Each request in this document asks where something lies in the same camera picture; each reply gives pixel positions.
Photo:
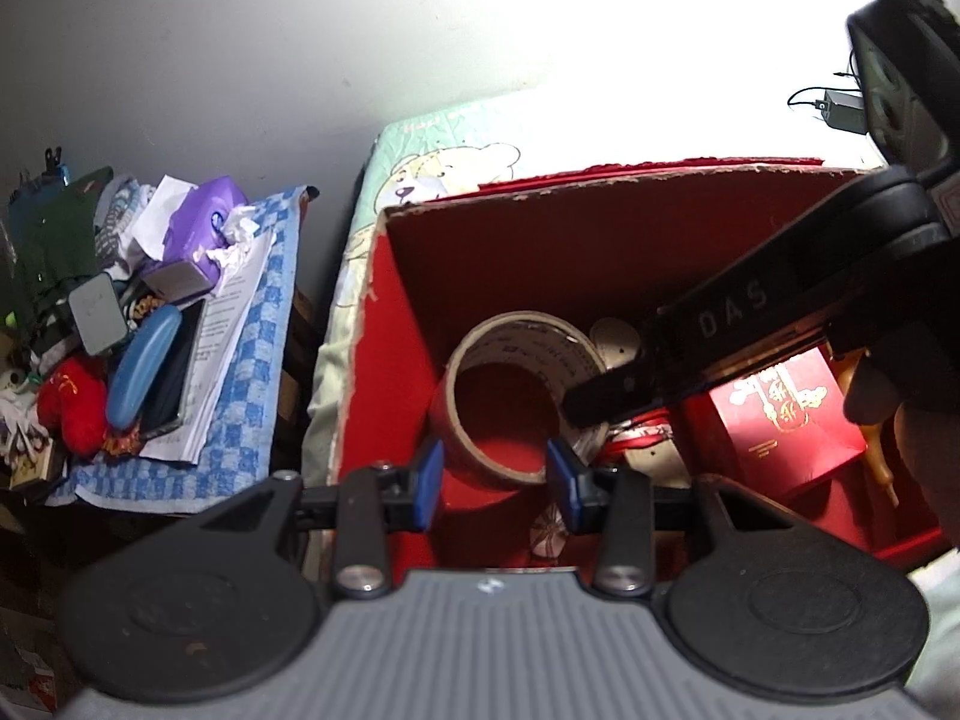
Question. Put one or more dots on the green cloth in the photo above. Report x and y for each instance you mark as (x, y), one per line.
(52, 240)

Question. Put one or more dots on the printed paper sheets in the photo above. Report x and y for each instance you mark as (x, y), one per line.
(229, 330)

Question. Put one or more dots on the crumpled white tissue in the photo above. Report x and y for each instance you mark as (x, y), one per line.
(236, 240)

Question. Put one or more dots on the black charger adapter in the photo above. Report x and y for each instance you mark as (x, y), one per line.
(846, 111)

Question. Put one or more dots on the packing tape roll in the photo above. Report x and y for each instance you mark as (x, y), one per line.
(525, 345)

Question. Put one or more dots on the person's right hand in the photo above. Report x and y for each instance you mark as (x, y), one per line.
(930, 457)

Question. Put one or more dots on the blue glasses case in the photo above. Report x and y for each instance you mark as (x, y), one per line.
(142, 367)

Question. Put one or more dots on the bear printed blanket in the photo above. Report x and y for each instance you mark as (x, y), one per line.
(442, 157)

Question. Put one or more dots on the blue checkered cloth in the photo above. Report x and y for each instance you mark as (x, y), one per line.
(251, 360)

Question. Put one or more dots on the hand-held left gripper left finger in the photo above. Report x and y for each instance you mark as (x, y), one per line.
(427, 484)

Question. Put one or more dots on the red and white ribbon item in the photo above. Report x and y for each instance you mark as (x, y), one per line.
(645, 431)

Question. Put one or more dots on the grey metal tin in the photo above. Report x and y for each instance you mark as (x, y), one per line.
(96, 313)

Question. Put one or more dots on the large red cardboard box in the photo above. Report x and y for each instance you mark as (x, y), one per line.
(525, 262)

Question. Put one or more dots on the red printed small box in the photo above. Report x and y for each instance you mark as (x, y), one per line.
(780, 435)

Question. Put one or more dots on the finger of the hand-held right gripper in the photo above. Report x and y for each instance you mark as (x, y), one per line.
(720, 330)

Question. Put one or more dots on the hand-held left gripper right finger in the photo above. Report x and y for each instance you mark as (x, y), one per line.
(564, 484)

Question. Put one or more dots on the amber plastic item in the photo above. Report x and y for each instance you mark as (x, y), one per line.
(877, 457)

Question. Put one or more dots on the purple tissue pack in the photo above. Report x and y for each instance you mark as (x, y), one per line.
(199, 214)

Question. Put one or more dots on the red plush heart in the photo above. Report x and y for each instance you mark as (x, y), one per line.
(75, 405)

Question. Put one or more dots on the beige round disc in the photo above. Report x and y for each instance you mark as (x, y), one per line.
(616, 341)

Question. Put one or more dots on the striped round ornament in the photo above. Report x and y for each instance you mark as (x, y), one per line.
(549, 536)

